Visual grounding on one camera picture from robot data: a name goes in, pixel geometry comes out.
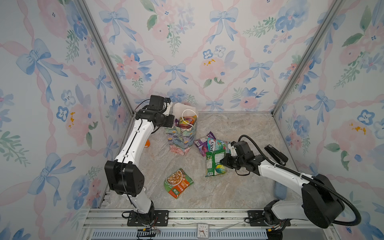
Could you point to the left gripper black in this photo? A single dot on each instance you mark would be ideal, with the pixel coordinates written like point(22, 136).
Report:
point(170, 124)

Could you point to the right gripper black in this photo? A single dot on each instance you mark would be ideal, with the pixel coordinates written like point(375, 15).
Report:
point(227, 158)

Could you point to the floral paper gift bag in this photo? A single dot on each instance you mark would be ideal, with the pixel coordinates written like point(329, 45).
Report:
point(181, 140)

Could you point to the green Fox's spring tea packet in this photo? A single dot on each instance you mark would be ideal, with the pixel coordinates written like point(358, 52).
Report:
point(213, 165)

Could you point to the orange Fox's lemon candy packet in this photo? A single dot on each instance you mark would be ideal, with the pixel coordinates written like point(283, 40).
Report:
point(187, 122)

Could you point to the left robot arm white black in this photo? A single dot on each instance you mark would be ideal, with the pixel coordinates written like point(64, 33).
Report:
point(123, 174)

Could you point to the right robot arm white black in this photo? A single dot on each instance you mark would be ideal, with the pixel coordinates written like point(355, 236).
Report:
point(319, 201)

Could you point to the orange bottle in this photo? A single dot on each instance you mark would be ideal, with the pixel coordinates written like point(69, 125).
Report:
point(147, 144)

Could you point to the black stapler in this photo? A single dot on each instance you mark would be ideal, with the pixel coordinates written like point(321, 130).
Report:
point(276, 154)

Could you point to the purple candy packet rear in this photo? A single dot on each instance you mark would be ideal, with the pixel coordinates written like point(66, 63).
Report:
point(202, 144)

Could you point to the orange green noodle packet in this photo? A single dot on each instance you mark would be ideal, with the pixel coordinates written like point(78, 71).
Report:
point(177, 183)

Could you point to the small white clock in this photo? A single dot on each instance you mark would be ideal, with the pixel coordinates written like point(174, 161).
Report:
point(203, 231)

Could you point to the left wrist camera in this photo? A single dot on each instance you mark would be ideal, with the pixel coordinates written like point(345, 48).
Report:
point(160, 104)

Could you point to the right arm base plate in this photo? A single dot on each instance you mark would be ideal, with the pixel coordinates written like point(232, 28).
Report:
point(258, 218)

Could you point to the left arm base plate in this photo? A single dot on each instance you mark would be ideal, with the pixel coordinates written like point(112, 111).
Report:
point(157, 218)

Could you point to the aluminium frame rail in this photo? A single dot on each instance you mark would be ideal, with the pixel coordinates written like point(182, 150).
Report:
point(224, 224)

